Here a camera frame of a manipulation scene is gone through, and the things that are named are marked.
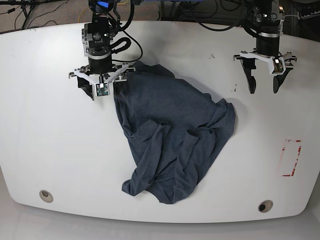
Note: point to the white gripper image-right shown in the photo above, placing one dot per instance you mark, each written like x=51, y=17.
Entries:
x=248, y=59

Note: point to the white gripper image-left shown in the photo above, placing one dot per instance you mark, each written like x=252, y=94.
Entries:
x=87, y=80

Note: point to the dark blue T-shirt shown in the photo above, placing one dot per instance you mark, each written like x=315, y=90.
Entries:
x=175, y=132

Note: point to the red tape rectangle marking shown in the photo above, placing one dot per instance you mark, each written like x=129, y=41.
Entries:
x=290, y=154

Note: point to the wrist camera board image-left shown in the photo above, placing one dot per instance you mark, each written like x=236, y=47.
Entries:
x=102, y=89

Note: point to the wrist camera board image-right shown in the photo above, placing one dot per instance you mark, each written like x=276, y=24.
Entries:
x=278, y=66

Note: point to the left table cable grommet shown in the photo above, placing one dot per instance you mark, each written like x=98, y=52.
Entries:
x=46, y=196

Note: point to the table cable grommet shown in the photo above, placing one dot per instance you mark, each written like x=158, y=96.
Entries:
x=265, y=206
x=46, y=196

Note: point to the right table cable grommet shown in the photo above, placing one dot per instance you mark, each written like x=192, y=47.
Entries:
x=265, y=206

